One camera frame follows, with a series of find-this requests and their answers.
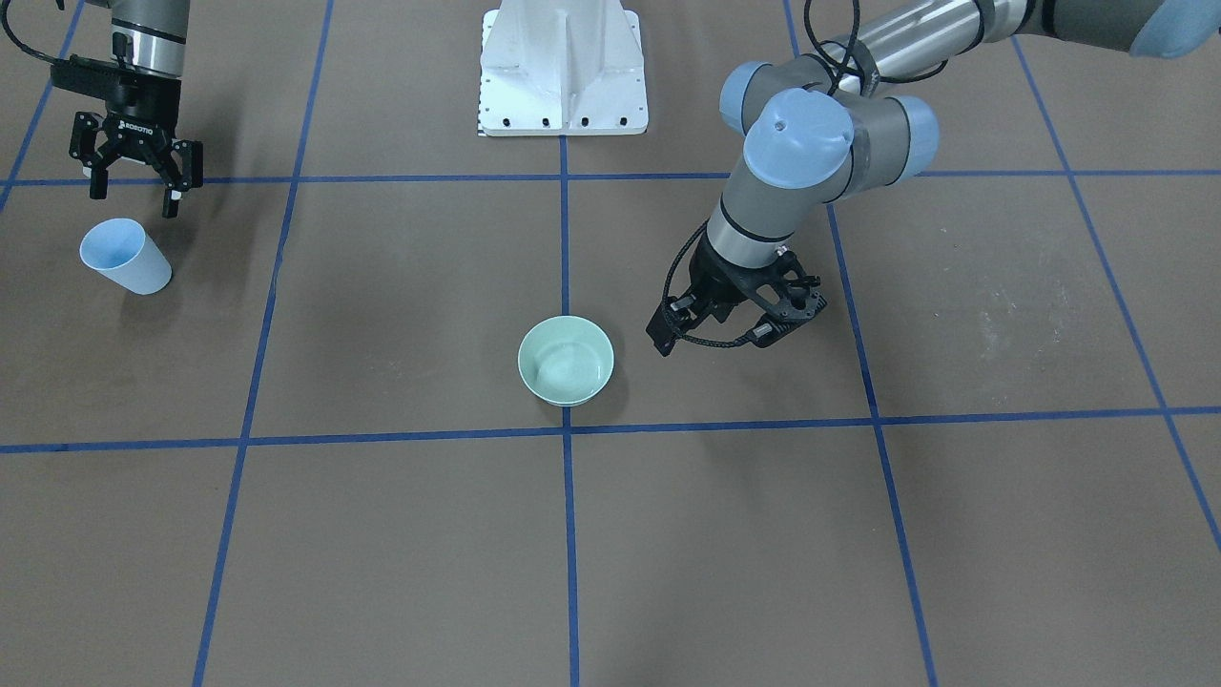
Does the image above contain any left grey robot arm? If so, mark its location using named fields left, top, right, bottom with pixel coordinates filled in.
left=646, top=1, right=1220, bottom=356

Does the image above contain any light blue plastic cup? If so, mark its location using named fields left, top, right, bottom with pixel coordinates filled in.
left=78, top=218, right=172, bottom=297

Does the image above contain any light green bowl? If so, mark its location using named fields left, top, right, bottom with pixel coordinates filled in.
left=516, top=316, right=615, bottom=408

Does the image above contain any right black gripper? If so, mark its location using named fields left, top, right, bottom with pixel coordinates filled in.
left=70, top=74, right=204, bottom=218

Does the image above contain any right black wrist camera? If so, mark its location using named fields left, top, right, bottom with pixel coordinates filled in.
left=50, top=55, right=128, bottom=103

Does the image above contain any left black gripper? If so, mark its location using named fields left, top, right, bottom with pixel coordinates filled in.
left=646, top=238, right=827, bottom=358

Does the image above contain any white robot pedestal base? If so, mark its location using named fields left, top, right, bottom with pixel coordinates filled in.
left=477, top=1, right=650, bottom=135

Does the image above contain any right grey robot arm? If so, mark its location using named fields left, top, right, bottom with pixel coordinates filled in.
left=50, top=1, right=201, bottom=218

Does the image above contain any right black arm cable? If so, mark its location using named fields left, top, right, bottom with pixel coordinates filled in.
left=0, top=0, right=129, bottom=68

